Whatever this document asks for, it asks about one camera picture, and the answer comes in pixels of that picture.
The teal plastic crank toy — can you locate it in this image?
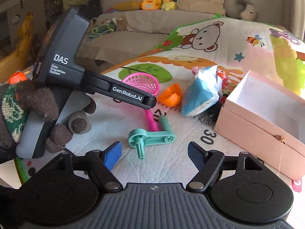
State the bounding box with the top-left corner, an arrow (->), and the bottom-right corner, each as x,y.
128,115 -> 176,160

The pink plastic toy net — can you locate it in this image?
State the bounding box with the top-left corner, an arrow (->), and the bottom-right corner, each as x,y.
122,72 -> 160,131

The blue white cotton pad bag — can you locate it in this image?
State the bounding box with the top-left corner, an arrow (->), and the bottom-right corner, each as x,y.
181,65 -> 222,117

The orange plastic half shell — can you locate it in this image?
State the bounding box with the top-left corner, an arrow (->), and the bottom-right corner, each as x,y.
157,83 -> 182,107

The left hand brown knit glove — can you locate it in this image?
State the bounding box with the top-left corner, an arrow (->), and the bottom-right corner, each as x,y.
1,80 -> 96,163

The colourful cartoon play mat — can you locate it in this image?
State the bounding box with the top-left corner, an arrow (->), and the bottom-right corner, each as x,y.
14,14 -> 305,191

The green cloth on sofa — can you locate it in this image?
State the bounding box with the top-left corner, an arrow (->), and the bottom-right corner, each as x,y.
91,19 -> 117,38

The pink cardboard box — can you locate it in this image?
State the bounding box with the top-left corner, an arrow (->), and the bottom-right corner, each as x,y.
214,70 -> 304,180

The beige sofa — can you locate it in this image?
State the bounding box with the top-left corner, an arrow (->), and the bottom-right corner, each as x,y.
75,10 -> 214,72

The yellow long plush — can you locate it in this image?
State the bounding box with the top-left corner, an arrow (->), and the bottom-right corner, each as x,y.
112,1 -> 141,11

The orange duck plush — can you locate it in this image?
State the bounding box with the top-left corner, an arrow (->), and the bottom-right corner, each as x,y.
140,0 -> 162,10

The yellow plush toy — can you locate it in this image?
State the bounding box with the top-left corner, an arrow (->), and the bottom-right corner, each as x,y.
161,0 -> 176,11

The beige pillow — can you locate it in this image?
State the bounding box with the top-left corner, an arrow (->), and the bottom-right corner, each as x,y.
176,0 -> 225,15

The grey neck pillow bear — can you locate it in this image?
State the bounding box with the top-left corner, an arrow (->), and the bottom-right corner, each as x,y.
224,0 -> 258,21

